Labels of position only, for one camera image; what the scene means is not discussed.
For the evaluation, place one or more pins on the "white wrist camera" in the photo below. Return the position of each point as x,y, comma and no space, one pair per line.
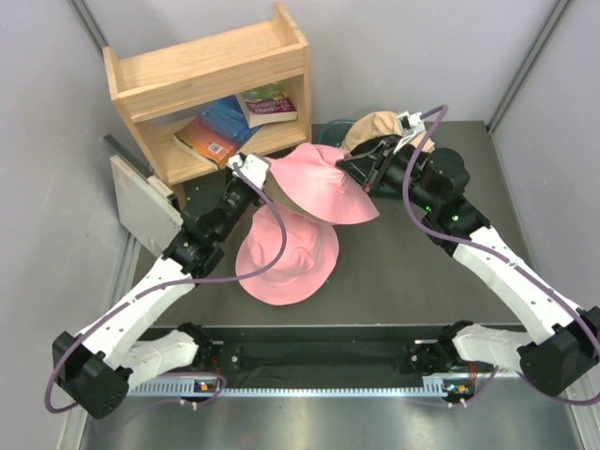
251,169
410,124

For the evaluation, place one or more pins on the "wooden bookshelf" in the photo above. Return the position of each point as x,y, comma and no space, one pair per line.
154,84

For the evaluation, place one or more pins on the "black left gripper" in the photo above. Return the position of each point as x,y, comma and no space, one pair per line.
232,179

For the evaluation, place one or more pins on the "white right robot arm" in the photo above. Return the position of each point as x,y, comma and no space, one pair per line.
560,340

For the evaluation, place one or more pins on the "grey slotted cable duct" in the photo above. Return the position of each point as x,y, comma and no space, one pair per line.
198,387

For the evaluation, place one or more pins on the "green purple paperback book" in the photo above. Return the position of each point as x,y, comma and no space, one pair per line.
267,104

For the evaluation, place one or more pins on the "grey flat board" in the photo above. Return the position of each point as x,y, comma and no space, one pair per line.
147,207

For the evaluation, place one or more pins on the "blue orange paperback book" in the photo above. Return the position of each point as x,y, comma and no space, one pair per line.
217,133

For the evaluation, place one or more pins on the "pink bucket hat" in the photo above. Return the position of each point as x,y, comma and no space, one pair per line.
309,258
307,182

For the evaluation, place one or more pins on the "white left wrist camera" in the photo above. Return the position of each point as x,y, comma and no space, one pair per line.
251,169

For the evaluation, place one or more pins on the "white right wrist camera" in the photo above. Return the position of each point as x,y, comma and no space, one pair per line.
410,124

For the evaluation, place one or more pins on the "beige bucket hat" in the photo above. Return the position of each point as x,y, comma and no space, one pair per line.
378,124

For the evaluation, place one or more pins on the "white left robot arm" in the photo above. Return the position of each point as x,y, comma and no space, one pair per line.
105,362

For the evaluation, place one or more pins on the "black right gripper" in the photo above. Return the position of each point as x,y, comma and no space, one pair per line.
365,169

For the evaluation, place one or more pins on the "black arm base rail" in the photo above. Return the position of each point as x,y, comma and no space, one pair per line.
323,356

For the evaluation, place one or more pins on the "teal plastic basin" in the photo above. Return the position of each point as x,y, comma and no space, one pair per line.
333,134

